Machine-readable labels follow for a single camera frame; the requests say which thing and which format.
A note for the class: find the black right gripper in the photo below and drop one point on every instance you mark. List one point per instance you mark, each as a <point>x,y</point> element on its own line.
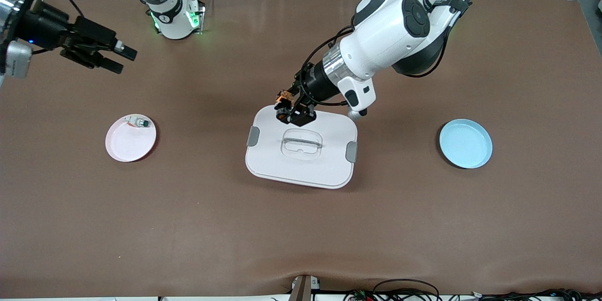
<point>46,31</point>

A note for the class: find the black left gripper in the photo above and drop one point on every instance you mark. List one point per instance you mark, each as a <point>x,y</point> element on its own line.
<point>316,83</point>

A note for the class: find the orange push-button switch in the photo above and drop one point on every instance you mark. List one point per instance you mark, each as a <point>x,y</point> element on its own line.
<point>283,99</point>

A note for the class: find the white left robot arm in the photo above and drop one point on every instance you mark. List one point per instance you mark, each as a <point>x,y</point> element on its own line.
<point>390,33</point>

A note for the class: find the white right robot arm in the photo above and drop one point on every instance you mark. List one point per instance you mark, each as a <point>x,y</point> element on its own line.
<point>171,19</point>

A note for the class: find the grey box latch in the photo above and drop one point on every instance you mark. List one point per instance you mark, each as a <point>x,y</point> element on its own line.
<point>253,136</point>
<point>351,151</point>

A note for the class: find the white lidded storage box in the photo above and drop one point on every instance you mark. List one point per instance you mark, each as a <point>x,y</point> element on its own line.
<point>301,169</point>

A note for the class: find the pink round plate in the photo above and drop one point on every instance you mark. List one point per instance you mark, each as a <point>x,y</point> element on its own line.
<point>129,146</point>

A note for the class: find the brown table mat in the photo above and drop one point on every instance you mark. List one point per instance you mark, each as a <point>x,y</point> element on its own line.
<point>301,225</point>

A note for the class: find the light blue round plate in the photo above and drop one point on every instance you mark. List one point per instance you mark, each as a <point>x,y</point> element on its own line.
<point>465,146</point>

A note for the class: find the green push-button switch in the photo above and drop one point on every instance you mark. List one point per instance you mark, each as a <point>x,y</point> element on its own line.
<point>140,122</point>

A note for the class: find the brown camera mount bracket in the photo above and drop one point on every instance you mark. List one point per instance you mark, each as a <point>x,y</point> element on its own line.
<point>303,289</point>

